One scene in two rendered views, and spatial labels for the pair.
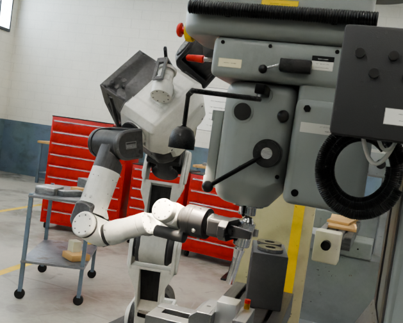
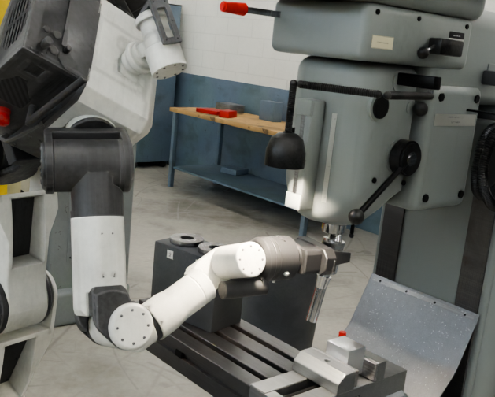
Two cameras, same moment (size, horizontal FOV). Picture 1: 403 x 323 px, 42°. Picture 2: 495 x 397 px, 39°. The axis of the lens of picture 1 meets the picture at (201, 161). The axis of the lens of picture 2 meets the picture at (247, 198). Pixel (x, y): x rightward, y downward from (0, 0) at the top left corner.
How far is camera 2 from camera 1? 1.42 m
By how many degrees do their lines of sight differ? 58
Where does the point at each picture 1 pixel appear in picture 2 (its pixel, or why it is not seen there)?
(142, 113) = (120, 100)
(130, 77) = (61, 26)
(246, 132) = (381, 134)
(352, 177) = (463, 168)
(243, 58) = (395, 35)
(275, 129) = (404, 125)
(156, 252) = (35, 310)
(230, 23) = not seen: outside the picture
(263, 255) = not seen: hidden behind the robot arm
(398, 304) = not seen: outside the picture
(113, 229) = (175, 313)
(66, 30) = not seen: outside the picture
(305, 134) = (437, 128)
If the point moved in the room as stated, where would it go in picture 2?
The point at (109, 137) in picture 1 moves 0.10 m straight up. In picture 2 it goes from (106, 157) to (109, 98)
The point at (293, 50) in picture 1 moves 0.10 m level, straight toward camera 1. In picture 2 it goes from (436, 25) to (487, 28)
